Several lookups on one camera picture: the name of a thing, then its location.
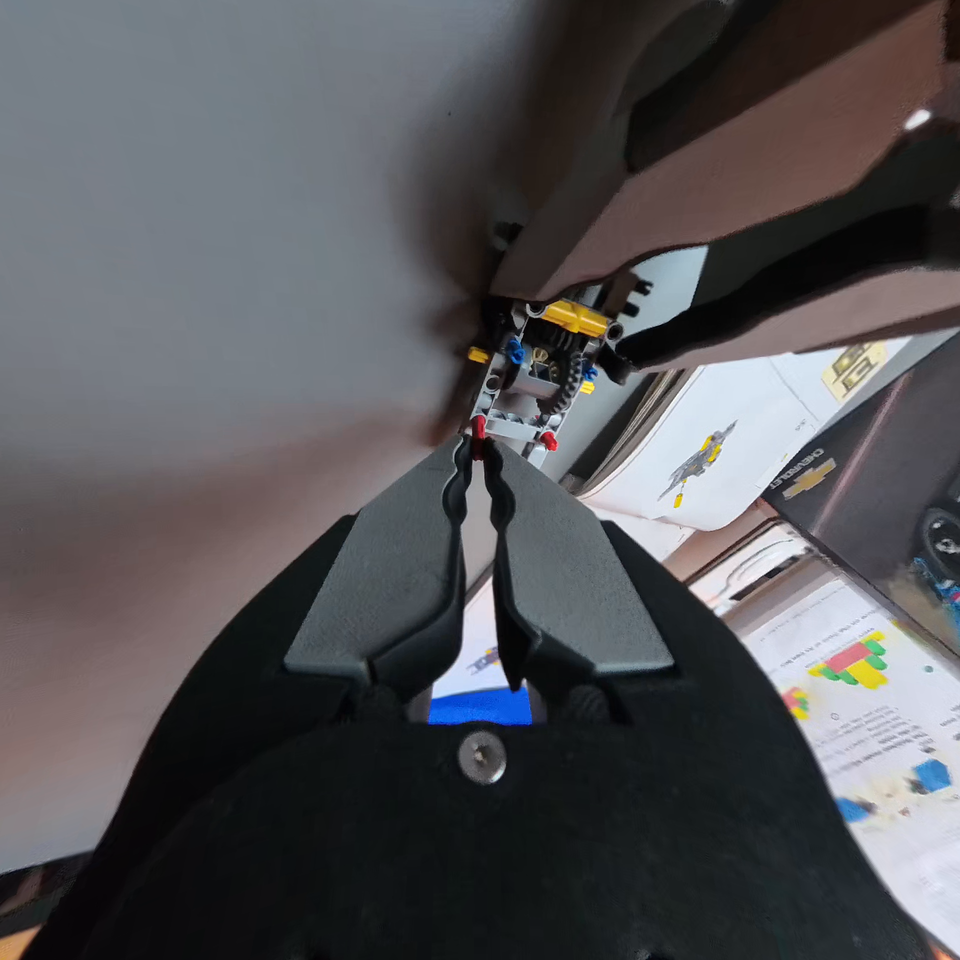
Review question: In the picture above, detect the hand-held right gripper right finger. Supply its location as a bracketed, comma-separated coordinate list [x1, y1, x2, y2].
[483, 437, 675, 693]

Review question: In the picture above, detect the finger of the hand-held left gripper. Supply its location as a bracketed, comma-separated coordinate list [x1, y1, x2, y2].
[489, 0, 950, 303]
[615, 206, 960, 385]

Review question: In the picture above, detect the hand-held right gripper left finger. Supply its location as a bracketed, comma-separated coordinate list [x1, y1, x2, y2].
[283, 435, 477, 706]

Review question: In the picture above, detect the grey yellow lego assembly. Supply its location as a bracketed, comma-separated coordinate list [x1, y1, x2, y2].
[465, 219, 655, 465]

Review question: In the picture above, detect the lego set car box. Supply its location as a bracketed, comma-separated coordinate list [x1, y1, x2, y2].
[763, 330, 960, 654]

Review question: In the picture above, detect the open lego instruction booklet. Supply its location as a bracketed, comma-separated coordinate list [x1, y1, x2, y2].
[431, 337, 927, 691]

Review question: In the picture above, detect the printed lego info poster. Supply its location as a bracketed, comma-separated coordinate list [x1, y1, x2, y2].
[738, 577, 960, 960]

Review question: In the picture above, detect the blue plastic bin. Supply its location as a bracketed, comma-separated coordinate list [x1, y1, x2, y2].
[429, 690, 534, 726]

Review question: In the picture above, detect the white rounded plastic object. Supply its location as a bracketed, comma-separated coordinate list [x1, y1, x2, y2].
[690, 525, 815, 601]

